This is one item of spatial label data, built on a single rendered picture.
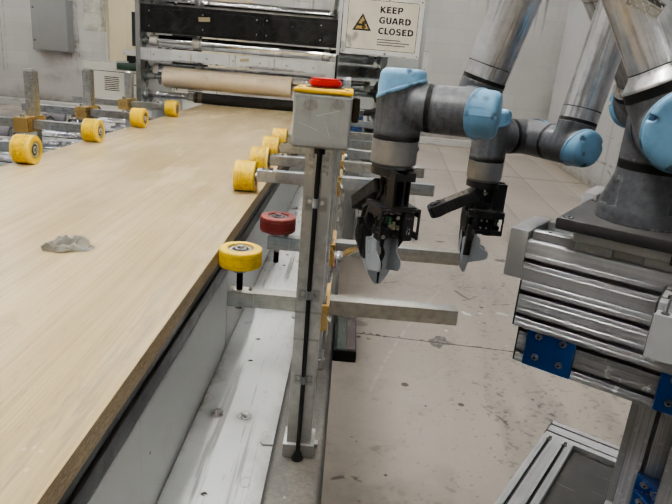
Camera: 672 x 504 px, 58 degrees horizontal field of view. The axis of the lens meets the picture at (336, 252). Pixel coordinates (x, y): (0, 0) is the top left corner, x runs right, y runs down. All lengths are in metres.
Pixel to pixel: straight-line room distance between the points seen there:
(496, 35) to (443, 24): 9.09
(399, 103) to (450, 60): 9.20
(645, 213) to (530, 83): 9.31
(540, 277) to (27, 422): 0.83
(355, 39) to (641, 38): 2.96
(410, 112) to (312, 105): 0.26
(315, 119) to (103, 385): 0.38
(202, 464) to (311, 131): 0.57
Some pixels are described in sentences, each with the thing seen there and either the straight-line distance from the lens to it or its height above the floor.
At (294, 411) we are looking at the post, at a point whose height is 0.77.
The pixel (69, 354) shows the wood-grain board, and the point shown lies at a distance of 0.78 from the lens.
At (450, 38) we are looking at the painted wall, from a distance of 10.15.
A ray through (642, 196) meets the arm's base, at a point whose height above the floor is 1.09.
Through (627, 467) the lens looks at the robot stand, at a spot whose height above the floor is 0.47.
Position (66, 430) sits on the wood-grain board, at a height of 0.90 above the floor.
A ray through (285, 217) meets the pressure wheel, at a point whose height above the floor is 0.91.
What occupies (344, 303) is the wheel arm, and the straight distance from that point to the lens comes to 1.13.
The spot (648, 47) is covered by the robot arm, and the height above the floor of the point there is 1.30.
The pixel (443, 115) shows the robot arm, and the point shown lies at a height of 1.19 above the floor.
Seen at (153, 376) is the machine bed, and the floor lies 0.83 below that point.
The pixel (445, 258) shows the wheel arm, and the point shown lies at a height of 0.85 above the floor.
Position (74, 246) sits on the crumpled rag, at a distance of 1.14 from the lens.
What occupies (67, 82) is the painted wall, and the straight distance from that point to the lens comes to 11.57.
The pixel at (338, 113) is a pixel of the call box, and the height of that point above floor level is 1.19.
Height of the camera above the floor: 1.26
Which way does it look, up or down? 18 degrees down
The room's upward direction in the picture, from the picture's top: 5 degrees clockwise
